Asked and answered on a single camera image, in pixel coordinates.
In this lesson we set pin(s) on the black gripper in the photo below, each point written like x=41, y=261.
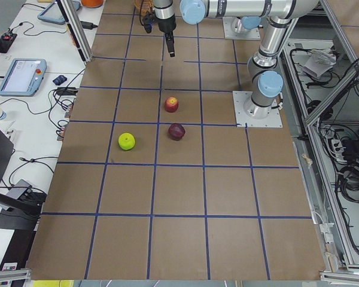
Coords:
x=166, y=26

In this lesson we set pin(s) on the grey usb hub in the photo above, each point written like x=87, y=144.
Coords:
x=19, y=189

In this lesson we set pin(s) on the orange bucket with lid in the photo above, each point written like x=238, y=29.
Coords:
x=92, y=3

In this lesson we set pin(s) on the aluminium frame post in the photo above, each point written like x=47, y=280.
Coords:
x=76, y=30

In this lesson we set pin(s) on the green apple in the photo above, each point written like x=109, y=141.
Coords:
x=126, y=141

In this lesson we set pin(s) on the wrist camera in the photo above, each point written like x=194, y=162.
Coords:
x=147, y=21

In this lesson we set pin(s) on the black power adapter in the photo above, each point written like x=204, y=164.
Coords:
x=88, y=25

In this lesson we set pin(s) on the far blue teach pendant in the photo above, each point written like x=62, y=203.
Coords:
x=59, y=12

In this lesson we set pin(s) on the white power strip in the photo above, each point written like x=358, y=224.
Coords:
x=336, y=148

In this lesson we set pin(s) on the near blue teach pendant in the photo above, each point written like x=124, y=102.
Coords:
x=23, y=78

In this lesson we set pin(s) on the small dark blue pouch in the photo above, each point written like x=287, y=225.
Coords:
x=59, y=80

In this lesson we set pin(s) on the red yellow apple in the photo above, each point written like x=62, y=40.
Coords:
x=171, y=104

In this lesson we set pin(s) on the black monitor stand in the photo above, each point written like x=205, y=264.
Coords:
x=21, y=214

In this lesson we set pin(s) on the blue teach pendant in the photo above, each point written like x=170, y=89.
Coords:
x=23, y=78
x=59, y=12

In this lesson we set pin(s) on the dark red apple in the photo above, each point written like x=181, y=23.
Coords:
x=176, y=131

